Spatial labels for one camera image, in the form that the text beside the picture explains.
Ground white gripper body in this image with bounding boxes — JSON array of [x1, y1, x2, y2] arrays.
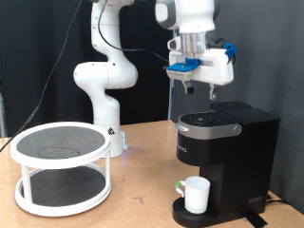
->
[[166, 37, 236, 87]]

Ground black curtain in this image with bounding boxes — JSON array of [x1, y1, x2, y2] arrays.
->
[[0, 0, 175, 139]]

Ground wrist camera blue mount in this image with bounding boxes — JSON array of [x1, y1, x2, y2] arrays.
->
[[162, 58, 201, 80]]

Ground vertical metal post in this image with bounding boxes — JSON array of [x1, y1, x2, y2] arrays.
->
[[166, 28, 179, 122]]

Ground blue cable clip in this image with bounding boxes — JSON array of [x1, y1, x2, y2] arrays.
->
[[223, 43, 238, 61]]

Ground white mug green handle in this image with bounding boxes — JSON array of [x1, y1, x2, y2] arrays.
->
[[175, 176, 212, 215]]

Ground white two-tier turntable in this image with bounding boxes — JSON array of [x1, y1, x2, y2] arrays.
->
[[9, 121, 113, 218]]

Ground grey partition panel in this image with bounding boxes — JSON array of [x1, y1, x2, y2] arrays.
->
[[172, 0, 304, 215]]

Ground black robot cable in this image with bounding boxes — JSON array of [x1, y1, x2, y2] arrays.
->
[[0, 0, 170, 153]]

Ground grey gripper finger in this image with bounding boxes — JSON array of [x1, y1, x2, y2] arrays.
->
[[207, 83, 219, 102], [181, 79, 195, 96]]

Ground black power cord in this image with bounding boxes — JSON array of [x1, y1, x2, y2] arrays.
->
[[265, 193, 290, 205]]

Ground black tape strip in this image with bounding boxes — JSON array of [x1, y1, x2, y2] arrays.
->
[[242, 209, 269, 228]]

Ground black Keurig coffee machine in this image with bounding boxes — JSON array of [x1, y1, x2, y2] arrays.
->
[[171, 100, 281, 228]]

